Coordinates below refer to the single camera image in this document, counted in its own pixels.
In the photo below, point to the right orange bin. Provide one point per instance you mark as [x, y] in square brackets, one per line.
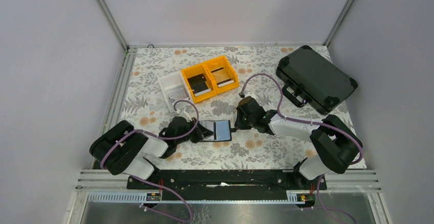
[222, 61]

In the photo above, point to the orange bin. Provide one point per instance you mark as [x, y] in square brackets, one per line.
[222, 61]
[193, 71]

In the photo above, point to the white slotted cable duct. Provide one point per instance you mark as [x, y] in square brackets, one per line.
[210, 196]

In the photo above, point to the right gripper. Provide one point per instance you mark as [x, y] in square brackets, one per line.
[238, 124]

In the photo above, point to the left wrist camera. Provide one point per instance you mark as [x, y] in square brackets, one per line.
[185, 115]

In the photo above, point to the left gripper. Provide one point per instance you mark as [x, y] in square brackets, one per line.
[201, 133]

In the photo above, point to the floral table mat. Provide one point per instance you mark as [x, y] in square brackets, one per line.
[146, 109]

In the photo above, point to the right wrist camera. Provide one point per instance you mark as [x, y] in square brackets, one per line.
[243, 95]

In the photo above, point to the black hard case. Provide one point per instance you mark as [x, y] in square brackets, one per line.
[311, 78]

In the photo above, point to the black leather card holder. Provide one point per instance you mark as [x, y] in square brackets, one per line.
[224, 131]

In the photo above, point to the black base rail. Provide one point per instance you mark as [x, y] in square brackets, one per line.
[190, 181]

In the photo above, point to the white plastic bin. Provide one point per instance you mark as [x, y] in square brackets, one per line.
[173, 88]

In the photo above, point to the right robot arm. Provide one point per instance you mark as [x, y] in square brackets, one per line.
[336, 145]

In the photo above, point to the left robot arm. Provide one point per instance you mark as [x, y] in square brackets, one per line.
[121, 149]

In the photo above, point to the left orange bin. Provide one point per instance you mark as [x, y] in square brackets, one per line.
[193, 71]

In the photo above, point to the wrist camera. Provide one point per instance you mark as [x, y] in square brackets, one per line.
[185, 115]
[243, 95]

